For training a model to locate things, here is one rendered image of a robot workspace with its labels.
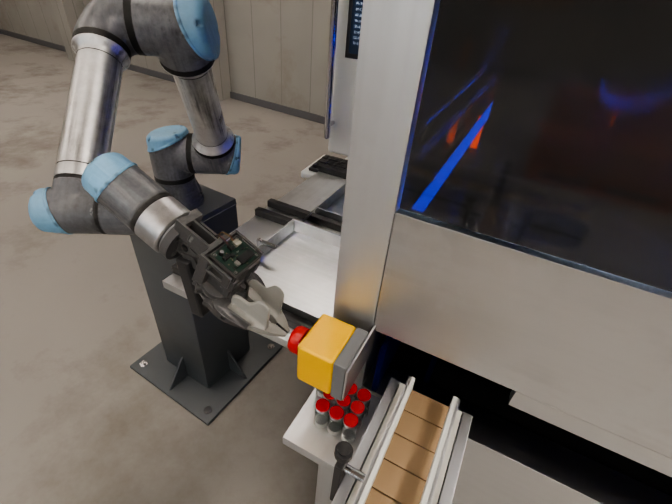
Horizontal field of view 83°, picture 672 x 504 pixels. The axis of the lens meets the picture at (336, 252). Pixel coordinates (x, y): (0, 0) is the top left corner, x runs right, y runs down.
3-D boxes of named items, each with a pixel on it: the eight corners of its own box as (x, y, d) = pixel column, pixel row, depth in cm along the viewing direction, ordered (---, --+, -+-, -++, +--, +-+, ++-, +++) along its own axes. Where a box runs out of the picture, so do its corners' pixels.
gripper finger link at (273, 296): (299, 318, 52) (248, 275, 53) (284, 337, 56) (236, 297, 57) (311, 305, 54) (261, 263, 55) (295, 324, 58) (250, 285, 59)
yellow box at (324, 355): (363, 364, 57) (369, 331, 52) (341, 402, 51) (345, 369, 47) (318, 343, 59) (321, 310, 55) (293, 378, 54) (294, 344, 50)
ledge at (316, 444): (401, 416, 61) (403, 409, 60) (369, 495, 52) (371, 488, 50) (325, 378, 66) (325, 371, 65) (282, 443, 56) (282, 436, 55)
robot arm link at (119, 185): (133, 163, 62) (108, 137, 53) (184, 206, 61) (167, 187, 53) (96, 198, 60) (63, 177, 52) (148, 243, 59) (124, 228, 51)
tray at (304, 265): (419, 277, 86) (423, 265, 84) (373, 357, 68) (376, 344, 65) (293, 230, 98) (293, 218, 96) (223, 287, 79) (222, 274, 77)
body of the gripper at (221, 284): (233, 284, 49) (162, 224, 49) (217, 316, 54) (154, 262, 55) (268, 254, 54) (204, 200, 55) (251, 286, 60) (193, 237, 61)
